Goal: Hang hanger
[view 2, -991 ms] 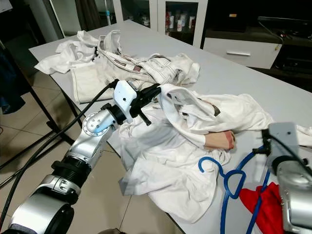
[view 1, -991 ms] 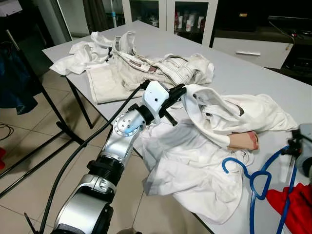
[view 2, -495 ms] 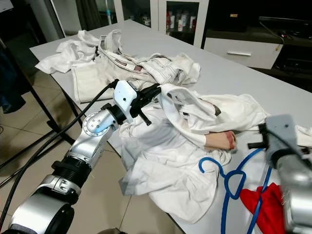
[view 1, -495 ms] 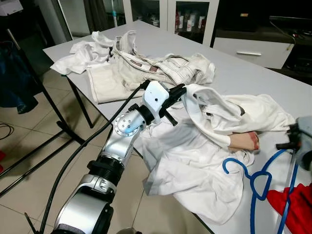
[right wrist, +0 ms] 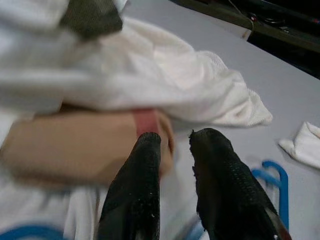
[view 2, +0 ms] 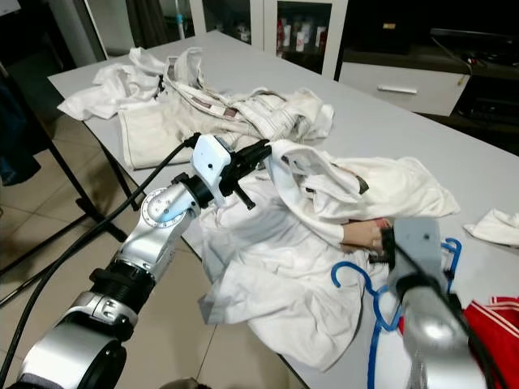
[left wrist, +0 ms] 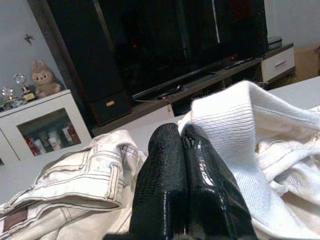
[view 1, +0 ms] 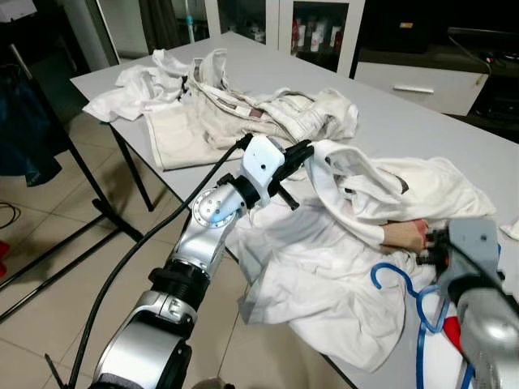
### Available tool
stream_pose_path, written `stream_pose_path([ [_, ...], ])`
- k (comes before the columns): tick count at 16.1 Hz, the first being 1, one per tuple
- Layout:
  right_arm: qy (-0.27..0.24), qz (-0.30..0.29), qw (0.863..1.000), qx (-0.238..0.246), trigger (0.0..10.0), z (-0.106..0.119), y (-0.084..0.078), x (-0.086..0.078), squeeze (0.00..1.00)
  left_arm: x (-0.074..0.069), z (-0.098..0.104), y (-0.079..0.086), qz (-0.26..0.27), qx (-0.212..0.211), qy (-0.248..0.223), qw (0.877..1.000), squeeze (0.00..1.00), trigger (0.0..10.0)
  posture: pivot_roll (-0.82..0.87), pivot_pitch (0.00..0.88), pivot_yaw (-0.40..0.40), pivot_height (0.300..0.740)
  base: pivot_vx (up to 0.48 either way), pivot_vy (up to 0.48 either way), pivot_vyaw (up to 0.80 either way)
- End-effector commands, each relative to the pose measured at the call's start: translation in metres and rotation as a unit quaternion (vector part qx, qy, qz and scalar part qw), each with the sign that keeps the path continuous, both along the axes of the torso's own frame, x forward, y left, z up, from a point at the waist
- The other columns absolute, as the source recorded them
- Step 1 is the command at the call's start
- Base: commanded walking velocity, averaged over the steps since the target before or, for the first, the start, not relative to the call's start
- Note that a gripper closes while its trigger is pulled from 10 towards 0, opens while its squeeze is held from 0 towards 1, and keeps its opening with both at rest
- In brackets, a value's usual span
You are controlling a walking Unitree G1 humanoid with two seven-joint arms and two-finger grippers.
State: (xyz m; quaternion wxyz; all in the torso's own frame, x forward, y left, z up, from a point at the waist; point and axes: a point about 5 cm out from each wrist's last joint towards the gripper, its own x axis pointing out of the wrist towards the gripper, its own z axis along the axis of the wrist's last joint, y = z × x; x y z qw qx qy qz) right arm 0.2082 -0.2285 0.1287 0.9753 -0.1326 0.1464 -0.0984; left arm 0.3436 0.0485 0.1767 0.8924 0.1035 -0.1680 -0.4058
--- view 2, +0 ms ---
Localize small white cloth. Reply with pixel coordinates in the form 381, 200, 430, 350
464, 209, 519, 248

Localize red shorts white stripes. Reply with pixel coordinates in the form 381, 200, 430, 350
397, 298, 519, 389

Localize white printed t-shirt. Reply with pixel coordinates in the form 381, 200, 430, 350
199, 139, 461, 374

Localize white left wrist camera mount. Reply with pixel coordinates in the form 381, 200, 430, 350
192, 134, 236, 195

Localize black table leg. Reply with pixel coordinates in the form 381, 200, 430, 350
87, 126, 133, 216

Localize white drawer unit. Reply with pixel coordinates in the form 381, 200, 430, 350
339, 61, 473, 117

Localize white glass door cabinet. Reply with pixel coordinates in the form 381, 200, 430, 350
187, 0, 350, 78

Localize white crumpled jacket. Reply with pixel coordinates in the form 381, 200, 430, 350
57, 47, 171, 121

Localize black clothes rack frame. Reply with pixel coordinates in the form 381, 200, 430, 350
0, 69, 124, 297

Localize blue plastic hanger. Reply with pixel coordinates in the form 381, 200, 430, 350
331, 237, 463, 389

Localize black TV stand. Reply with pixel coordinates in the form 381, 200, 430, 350
345, 0, 519, 135

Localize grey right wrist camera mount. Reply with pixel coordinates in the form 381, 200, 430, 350
393, 217, 443, 284

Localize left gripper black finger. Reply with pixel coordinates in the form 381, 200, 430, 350
237, 139, 273, 167

